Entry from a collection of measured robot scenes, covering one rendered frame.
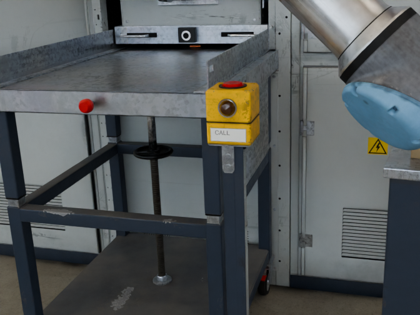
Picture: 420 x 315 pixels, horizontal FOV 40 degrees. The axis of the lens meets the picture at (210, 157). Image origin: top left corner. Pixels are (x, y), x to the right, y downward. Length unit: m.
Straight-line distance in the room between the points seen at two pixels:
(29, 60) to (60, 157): 0.68
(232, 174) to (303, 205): 0.96
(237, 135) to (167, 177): 1.12
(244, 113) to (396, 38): 0.28
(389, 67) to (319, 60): 1.00
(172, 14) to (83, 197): 0.77
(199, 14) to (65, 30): 0.45
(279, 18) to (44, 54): 0.72
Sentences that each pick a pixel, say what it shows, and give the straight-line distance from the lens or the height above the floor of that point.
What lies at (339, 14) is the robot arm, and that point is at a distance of 0.92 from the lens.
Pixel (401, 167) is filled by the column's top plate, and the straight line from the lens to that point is 1.08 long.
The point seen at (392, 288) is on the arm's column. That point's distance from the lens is 1.19.
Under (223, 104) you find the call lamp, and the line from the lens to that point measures 0.99.
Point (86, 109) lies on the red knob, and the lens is 1.32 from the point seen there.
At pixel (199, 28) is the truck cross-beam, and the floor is 0.92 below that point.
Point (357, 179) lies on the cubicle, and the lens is 1.95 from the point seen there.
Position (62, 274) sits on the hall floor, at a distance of 2.37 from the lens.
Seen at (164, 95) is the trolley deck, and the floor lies 0.84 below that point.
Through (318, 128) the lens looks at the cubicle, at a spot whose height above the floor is 0.60.
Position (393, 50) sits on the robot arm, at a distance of 0.89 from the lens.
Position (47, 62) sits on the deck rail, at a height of 0.87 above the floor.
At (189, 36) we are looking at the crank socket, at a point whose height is 0.89.
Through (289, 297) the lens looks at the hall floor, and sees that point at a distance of 2.11.
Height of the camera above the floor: 1.09
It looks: 18 degrees down
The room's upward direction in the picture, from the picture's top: 2 degrees counter-clockwise
